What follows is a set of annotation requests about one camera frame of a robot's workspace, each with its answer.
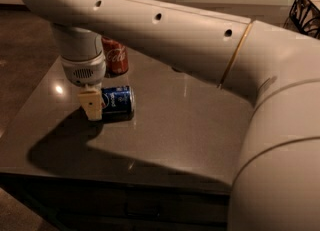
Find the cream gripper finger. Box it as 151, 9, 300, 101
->
78, 85, 102, 121

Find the blue Pepsi can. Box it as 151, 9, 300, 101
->
101, 86, 135, 114

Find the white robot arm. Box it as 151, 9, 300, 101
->
22, 0, 320, 231

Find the red Coca-Cola can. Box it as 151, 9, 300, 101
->
101, 37, 129, 75

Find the dark cabinet drawer front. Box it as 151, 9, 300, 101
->
26, 180, 229, 226

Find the dark drawer handle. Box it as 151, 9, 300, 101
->
124, 203, 160, 218

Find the black wire basket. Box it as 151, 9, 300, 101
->
289, 0, 320, 39

